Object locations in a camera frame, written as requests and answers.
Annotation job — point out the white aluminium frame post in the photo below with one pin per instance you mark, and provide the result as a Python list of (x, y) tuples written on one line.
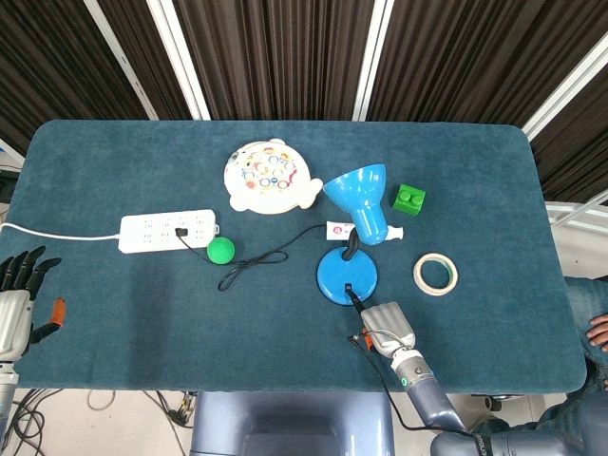
[(121, 59), (373, 59), (178, 59), (565, 90)]

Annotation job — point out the black caster wheel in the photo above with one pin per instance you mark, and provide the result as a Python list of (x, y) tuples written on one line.
[(494, 403)]

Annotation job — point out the blue desk lamp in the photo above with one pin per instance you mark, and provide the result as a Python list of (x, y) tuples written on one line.
[(342, 271)]

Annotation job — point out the green building block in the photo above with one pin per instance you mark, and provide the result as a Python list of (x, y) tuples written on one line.
[(408, 199)]

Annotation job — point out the green ball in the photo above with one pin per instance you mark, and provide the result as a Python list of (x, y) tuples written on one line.
[(221, 251)]

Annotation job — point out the white tube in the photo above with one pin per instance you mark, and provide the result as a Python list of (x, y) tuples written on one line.
[(335, 230)]

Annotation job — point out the white power strip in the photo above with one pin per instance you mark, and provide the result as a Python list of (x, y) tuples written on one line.
[(157, 233)]

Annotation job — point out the white fishing game toy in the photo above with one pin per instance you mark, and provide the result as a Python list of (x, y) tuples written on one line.
[(266, 197)]

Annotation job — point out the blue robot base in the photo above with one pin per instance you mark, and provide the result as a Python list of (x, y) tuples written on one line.
[(292, 425)]

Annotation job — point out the teal table mat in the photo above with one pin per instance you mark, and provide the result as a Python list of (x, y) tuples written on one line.
[(190, 332)]

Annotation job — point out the masking tape roll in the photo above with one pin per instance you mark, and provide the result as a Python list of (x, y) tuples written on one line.
[(418, 281)]

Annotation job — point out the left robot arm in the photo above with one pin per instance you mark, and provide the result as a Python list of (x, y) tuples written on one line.
[(5, 385)]

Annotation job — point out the dark brown curtain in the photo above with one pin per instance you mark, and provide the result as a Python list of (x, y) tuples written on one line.
[(285, 57)]

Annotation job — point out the person's hand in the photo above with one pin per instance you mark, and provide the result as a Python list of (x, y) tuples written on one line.
[(599, 332)]

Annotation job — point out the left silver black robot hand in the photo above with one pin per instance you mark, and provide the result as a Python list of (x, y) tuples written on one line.
[(14, 318)]

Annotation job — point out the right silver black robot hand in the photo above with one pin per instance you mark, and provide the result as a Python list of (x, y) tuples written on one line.
[(387, 328)]

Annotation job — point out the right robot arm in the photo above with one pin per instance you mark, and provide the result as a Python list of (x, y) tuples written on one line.
[(427, 394)]

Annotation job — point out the white rail frame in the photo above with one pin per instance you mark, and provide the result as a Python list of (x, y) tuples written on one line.
[(577, 216)]

